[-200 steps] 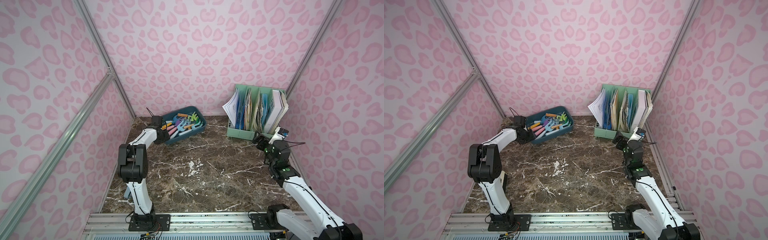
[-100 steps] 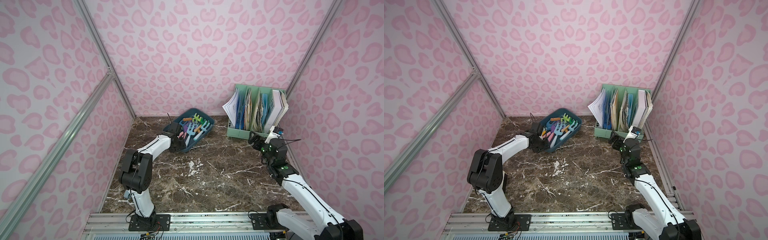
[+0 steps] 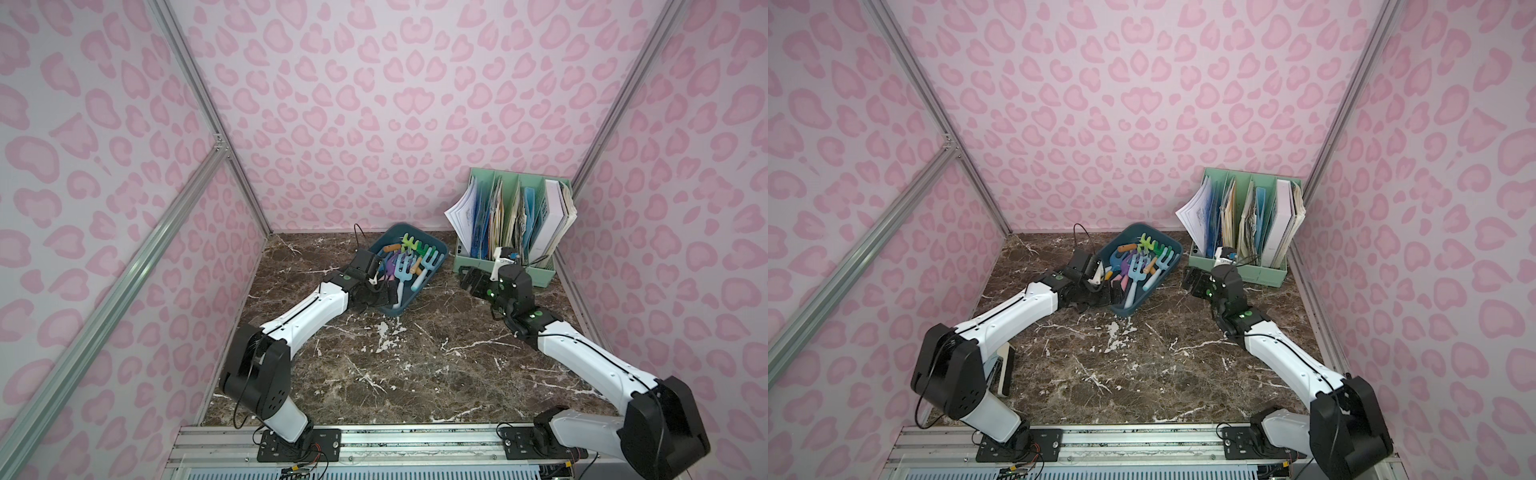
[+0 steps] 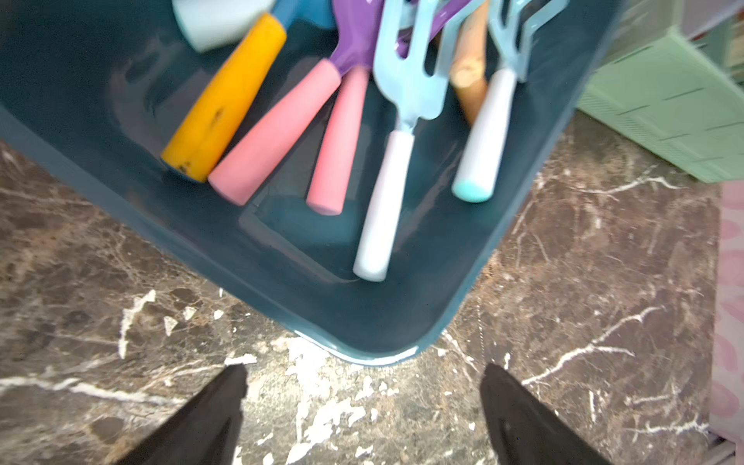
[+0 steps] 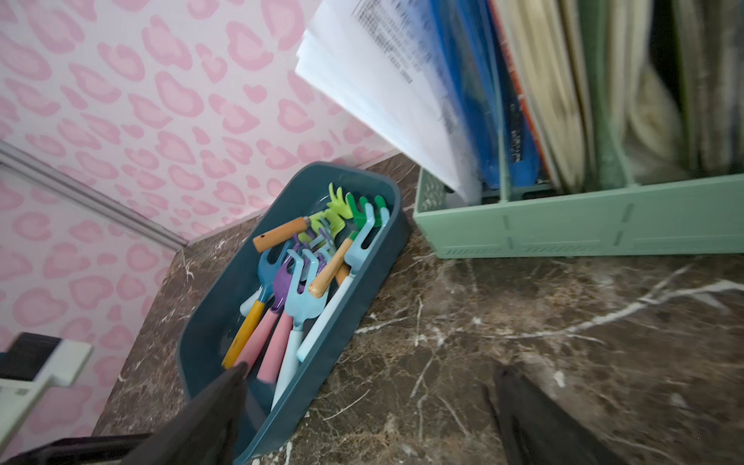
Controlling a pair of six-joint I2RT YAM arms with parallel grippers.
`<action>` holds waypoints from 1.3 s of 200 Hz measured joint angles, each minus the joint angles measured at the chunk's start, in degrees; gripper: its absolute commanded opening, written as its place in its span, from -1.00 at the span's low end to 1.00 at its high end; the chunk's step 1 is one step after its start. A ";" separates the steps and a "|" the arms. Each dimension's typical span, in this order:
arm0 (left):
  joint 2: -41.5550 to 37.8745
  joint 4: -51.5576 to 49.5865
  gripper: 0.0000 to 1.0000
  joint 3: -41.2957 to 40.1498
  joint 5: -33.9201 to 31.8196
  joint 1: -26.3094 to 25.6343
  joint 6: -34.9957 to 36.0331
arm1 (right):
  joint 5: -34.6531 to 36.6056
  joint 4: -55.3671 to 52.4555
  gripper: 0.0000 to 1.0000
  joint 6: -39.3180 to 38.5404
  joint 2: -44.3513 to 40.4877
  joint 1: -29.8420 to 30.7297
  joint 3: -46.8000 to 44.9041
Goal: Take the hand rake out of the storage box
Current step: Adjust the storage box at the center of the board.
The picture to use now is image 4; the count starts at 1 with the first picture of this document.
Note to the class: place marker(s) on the blue rake yellow handle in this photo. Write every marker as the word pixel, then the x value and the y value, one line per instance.
pixel 259 29

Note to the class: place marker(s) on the purple rake pink handle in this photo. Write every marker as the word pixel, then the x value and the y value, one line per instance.
pixel 248 165
pixel 358 26

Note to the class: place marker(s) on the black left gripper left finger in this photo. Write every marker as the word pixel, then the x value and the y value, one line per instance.
pixel 204 431

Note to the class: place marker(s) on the green rake wooden handle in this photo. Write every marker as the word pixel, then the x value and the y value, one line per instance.
pixel 468 73

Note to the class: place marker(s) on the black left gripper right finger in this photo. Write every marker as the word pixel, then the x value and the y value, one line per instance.
pixel 524 431

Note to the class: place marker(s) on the green desktop file organizer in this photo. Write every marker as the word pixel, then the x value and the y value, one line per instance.
pixel 670 84

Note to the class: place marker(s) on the teal plastic storage box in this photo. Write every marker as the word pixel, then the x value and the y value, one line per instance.
pixel 93 90

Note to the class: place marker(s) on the light blue rake white handle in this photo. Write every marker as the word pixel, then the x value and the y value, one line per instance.
pixel 416 95

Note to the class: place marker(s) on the light blue rake mint-tip handle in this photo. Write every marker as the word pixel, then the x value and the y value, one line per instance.
pixel 512 26

